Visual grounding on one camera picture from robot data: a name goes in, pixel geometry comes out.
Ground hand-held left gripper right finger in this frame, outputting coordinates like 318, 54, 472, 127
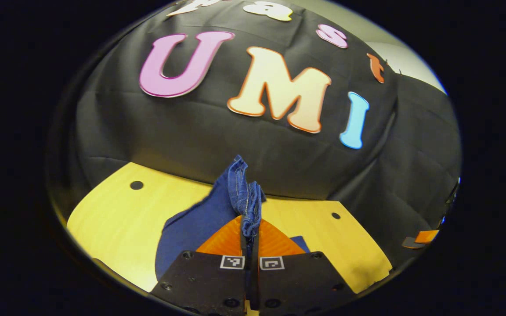
250, 219, 358, 316

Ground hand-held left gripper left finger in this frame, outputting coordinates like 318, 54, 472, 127
149, 215, 251, 316

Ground blue jeans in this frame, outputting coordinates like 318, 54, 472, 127
155, 154, 311, 281

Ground black backdrop cloth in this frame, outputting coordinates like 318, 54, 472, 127
47, 0, 462, 268

